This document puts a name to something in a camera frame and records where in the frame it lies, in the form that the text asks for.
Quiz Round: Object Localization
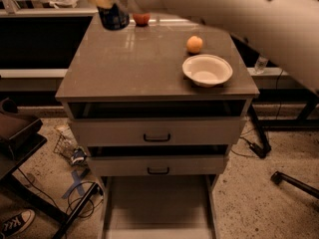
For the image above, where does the blue pepsi can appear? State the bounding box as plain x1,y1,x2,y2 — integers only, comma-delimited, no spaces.
98,4,130,31

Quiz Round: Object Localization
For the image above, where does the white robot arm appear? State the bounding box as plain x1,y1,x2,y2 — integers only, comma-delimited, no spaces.
88,0,319,93

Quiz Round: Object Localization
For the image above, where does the grey drawer cabinet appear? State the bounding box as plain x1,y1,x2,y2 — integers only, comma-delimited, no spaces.
55,11,260,239

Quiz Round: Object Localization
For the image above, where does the open bottom drawer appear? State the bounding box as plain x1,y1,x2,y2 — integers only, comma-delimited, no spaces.
98,175,219,239

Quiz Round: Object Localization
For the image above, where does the red apple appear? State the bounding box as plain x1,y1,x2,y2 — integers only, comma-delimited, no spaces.
133,13,151,27

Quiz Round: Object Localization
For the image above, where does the orange fruit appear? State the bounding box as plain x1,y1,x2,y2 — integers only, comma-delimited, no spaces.
186,36,203,54

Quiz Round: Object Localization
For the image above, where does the white paper bowl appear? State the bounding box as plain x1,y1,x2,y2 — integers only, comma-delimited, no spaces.
182,55,233,88

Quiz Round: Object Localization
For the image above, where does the clear water bottle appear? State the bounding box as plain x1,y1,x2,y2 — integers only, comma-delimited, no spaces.
254,55,268,74

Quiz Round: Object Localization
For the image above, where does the dark brown chair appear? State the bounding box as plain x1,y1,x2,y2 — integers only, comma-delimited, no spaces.
0,99,47,179

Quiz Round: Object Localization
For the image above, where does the black table leg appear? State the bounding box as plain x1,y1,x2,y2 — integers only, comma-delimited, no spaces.
248,106,271,152

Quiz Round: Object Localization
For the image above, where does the black power adapter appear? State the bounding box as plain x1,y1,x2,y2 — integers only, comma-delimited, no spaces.
241,137,268,158

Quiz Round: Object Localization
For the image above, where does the black chair leg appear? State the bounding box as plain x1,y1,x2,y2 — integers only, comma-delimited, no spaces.
271,171,319,199

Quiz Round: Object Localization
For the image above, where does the black white sneaker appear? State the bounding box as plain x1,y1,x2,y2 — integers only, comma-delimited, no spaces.
0,209,35,239

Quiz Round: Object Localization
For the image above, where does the wire basket on floor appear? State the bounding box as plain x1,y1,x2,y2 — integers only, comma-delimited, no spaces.
53,124,87,166

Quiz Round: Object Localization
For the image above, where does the top drawer with handle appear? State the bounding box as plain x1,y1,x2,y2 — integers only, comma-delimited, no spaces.
70,118,246,146

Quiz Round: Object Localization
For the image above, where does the drawer with handle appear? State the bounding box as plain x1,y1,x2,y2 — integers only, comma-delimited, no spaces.
87,155,227,176
70,118,246,146

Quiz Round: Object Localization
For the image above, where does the middle drawer with handle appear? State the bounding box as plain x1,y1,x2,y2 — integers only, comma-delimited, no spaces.
87,155,227,176

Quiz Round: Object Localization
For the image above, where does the black cable on floor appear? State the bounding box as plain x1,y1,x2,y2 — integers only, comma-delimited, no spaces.
16,166,105,219

